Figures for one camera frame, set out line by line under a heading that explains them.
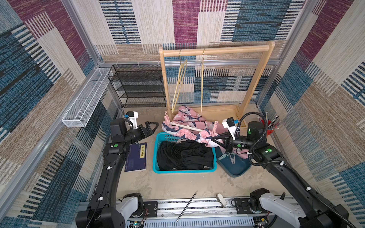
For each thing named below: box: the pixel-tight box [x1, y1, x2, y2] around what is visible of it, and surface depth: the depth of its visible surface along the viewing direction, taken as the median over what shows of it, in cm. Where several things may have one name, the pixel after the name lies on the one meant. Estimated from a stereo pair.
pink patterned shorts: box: [161, 104, 250, 159], surface depth 75 cm
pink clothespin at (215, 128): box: [211, 120, 219, 138], surface depth 66 cm
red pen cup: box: [267, 119, 274, 136], surface depth 96 cm
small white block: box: [216, 193, 228, 208], surface depth 76 cm
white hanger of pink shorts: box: [170, 122, 204, 133], surface depth 73 cm
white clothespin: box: [228, 152, 236, 165], surface depth 91 cm
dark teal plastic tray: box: [215, 146, 252, 178], surface depth 89 cm
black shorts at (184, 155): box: [156, 139, 214, 171], surface depth 83 cm
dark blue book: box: [124, 142, 148, 172], surface depth 91 cm
